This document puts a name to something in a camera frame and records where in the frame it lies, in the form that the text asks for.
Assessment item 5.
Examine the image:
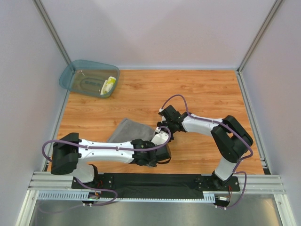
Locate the grey towel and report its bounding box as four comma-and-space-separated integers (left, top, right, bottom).
107, 118, 154, 143

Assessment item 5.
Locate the yellow green patterned towel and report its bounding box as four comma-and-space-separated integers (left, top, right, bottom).
100, 76, 116, 95

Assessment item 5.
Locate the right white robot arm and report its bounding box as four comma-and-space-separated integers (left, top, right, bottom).
157, 105, 253, 186

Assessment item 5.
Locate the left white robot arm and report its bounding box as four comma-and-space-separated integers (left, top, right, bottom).
50, 131, 171, 183

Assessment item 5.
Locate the teal transparent plastic tub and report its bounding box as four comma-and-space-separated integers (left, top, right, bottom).
59, 60, 120, 98

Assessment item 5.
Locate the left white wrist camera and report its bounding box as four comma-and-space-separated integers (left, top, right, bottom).
151, 130, 170, 148

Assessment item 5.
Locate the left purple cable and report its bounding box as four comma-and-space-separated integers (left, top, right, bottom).
37, 126, 172, 214

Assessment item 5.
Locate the aluminium front rail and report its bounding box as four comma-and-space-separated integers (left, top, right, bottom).
28, 172, 285, 203

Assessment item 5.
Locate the right aluminium frame post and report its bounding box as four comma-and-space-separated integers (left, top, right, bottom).
237, 0, 284, 74

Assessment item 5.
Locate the aluminium frame post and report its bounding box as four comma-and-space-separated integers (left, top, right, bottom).
237, 0, 284, 74
33, 0, 71, 65

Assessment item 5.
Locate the left aluminium frame post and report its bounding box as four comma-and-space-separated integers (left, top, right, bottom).
33, 0, 71, 65

